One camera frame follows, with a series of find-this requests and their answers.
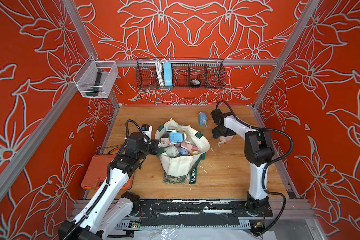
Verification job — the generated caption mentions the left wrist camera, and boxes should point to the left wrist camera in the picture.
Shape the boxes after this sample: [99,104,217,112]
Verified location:
[141,124,153,139]

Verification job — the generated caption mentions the small black item in basket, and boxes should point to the small black item in basket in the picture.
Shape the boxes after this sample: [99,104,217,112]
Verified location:
[190,79,202,88]

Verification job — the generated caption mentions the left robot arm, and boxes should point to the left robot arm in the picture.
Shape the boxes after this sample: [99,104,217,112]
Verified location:
[58,125,159,240]

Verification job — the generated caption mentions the black wire wall basket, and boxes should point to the black wire wall basket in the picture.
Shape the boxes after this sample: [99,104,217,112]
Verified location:
[136,58,226,90]

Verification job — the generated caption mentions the light blue small sharpener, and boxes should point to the light blue small sharpener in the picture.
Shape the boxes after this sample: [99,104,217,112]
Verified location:
[178,148,189,156]

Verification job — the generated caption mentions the white round pencil sharpener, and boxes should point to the white round pencil sharpener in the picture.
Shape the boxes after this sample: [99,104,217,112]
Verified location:
[165,146,179,158]

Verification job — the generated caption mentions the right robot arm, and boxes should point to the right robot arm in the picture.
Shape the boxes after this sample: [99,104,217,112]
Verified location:
[211,101,294,217]

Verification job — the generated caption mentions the white cable in basket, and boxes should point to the white cable in basket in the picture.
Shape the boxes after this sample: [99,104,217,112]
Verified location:
[155,59,165,87]

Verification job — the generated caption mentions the red plastic tool case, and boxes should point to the red plastic tool case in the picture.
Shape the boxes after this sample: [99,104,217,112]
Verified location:
[81,155,133,190]

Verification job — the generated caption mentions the white canvas tote bag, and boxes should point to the white canvas tote bag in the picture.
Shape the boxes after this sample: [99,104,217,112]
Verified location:
[155,119,210,185]

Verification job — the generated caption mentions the clear plastic wall bin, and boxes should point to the clear plastic wall bin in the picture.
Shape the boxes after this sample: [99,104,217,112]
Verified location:
[73,56,119,99]

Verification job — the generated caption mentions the dark green tool in bin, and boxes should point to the dark green tool in bin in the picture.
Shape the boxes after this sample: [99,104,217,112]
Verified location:
[86,72,102,97]

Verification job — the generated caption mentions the light blue box in basket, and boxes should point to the light blue box in basket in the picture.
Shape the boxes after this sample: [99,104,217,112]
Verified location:
[163,62,173,88]

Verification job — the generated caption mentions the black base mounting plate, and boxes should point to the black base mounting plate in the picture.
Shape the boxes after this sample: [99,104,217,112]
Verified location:
[113,198,274,218]

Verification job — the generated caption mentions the blue pencil sharpener pink cap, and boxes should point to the blue pencil sharpener pink cap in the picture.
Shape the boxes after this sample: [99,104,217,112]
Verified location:
[198,111,208,127]

